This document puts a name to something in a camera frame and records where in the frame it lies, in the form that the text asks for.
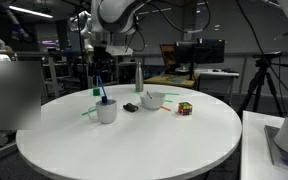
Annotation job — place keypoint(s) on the black camera tripod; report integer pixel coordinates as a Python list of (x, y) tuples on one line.
[(259, 83)]

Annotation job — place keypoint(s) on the metal spoon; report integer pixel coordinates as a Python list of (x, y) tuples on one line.
[(149, 95)]

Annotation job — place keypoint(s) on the white mug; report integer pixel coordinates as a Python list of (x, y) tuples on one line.
[(106, 113)]

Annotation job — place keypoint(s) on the Rubik's cube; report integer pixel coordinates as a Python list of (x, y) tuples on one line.
[(185, 109)]

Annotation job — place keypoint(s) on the green straw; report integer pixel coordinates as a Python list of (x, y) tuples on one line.
[(88, 112), (134, 92), (168, 100), (172, 94)]

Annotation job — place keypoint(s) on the stainless steel bottle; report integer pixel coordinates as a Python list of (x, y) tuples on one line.
[(139, 78)]

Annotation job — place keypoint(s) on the orange straw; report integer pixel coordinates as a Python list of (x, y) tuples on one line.
[(166, 108)]

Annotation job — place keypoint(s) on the white desk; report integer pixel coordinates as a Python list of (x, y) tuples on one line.
[(217, 75)]

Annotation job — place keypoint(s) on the small green cube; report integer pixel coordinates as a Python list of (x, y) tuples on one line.
[(96, 92)]

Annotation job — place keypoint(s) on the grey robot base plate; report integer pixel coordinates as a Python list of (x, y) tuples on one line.
[(277, 156)]

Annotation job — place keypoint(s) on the small black object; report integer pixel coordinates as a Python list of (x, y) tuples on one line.
[(130, 107)]

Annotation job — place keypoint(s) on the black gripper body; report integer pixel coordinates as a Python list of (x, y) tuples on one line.
[(102, 68)]

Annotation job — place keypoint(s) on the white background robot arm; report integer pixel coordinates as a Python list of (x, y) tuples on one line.
[(85, 33)]

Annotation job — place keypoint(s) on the long ceiling light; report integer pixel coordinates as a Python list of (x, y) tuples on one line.
[(27, 11)]

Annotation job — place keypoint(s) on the black monitor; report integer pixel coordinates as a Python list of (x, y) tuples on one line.
[(184, 51), (209, 50)]

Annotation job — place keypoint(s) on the wooden desk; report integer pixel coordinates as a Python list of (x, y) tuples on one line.
[(170, 80)]

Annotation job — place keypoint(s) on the monitor with orange screen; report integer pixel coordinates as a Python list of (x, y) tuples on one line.
[(167, 55)]

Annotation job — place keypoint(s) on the black camera on tripod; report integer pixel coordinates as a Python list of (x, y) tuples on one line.
[(267, 54)]

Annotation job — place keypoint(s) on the white bowl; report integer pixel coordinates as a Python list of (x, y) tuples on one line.
[(153, 102)]

